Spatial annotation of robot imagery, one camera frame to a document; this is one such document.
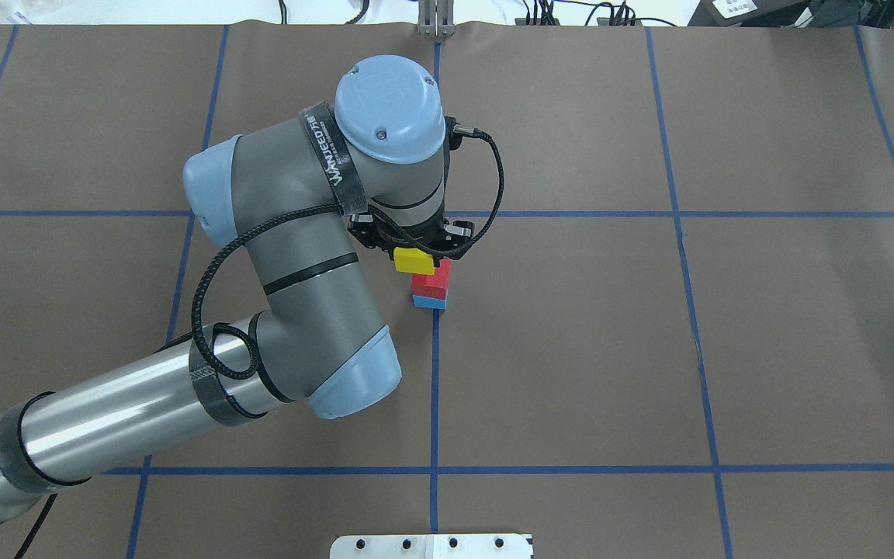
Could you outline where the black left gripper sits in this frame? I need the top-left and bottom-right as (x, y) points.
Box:
(348, 204), (475, 262)

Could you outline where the yellow block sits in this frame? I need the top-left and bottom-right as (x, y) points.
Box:
(393, 247), (438, 276)

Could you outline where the red block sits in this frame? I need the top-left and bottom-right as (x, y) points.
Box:
(411, 259), (453, 300)

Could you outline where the blue block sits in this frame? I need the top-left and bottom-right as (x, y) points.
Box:
(412, 294), (447, 311)

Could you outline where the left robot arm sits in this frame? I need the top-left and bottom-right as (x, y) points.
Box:
(0, 54), (482, 525)

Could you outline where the black cardboard box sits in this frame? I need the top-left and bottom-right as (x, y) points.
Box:
(688, 0), (828, 29)

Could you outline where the aluminium frame post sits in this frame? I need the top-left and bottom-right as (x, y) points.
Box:
(416, 0), (456, 38)

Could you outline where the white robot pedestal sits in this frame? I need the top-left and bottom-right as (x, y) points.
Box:
(329, 533), (535, 558)

